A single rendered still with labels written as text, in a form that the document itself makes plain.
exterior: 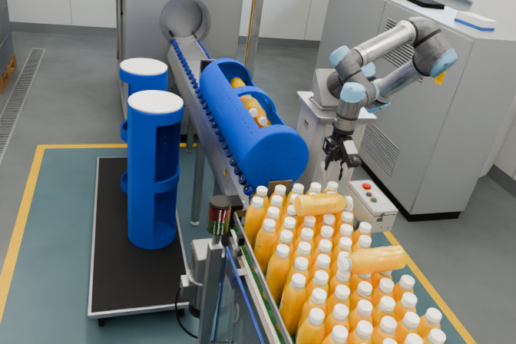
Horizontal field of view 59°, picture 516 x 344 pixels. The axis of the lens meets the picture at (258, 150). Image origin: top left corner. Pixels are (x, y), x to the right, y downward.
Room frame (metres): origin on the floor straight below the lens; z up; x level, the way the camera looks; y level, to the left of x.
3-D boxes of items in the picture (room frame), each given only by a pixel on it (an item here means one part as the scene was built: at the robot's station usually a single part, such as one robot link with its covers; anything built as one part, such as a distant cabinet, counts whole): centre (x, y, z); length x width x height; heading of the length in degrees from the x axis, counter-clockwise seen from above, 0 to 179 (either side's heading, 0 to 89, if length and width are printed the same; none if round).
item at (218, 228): (1.04, 0.08, 1.18); 0.06 x 0.06 x 0.05
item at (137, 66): (2.60, 0.76, 1.03); 0.28 x 0.28 x 0.01
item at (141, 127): (2.13, 0.56, 0.59); 0.28 x 0.28 x 0.88
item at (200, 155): (2.47, 0.35, 0.31); 0.06 x 0.06 x 0.63; 22
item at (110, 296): (2.28, 0.70, 0.07); 1.50 x 0.52 x 0.15; 20
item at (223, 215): (1.04, 0.08, 1.23); 0.06 x 0.06 x 0.04
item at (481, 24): (3.21, -1.31, 1.48); 0.24 x 0.12 x 0.08; 28
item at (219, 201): (1.04, 0.08, 1.18); 0.06 x 0.06 x 0.16
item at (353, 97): (1.43, -0.28, 1.47); 0.09 x 0.08 x 0.11; 146
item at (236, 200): (1.41, 0.06, 0.95); 0.10 x 0.07 x 0.10; 112
